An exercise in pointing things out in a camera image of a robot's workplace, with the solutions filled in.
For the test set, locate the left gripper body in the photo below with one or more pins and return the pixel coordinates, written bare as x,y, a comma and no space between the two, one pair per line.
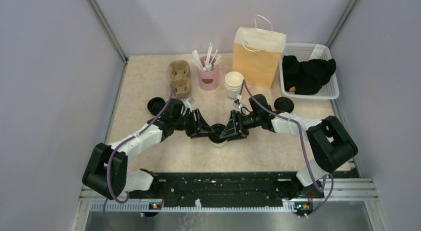
188,123

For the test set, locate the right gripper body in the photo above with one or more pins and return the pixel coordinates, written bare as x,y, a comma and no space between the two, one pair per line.
246,122

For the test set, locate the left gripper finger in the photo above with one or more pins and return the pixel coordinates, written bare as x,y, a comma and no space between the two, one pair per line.
199,134
202,126

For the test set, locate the black plastic cup lid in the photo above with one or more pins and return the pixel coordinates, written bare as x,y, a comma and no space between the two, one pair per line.
284,104

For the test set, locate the brown paper takeout bag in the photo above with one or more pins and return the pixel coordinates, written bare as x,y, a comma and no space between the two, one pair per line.
257,51

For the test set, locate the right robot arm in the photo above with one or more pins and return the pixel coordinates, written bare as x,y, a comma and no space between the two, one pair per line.
330,142

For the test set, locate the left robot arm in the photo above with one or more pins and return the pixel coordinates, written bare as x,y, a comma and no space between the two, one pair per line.
107,169

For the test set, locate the stack of black lids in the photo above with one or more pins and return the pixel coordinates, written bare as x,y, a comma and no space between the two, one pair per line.
155,105

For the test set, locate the stack of white paper cups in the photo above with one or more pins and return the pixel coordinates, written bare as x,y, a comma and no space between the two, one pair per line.
233,83

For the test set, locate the pink straw holder cup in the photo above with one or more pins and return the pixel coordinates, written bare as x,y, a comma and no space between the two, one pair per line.
208,81

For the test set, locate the brown pulp cup carrier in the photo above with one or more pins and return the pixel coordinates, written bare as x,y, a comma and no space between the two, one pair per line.
180,78

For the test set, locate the black cloth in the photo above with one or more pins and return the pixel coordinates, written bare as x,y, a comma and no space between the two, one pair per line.
306,77

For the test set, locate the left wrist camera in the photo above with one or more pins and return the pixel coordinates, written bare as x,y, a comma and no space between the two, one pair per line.
188,103

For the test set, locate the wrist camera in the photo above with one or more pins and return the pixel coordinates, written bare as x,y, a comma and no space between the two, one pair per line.
237,103
188,103

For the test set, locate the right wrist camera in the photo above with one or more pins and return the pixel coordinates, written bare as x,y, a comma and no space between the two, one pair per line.
237,103

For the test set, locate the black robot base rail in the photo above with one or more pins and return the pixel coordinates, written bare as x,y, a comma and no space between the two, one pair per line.
226,189

